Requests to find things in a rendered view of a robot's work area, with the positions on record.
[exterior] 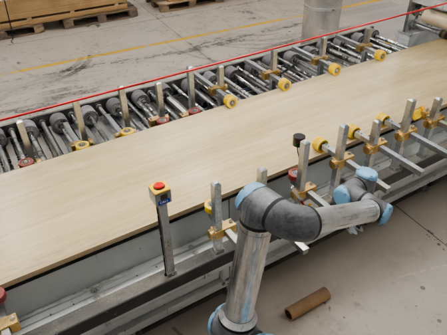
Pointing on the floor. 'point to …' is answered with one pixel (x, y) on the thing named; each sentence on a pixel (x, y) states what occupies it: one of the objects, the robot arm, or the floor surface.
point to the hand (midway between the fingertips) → (350, 230)
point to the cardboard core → (307, 304)
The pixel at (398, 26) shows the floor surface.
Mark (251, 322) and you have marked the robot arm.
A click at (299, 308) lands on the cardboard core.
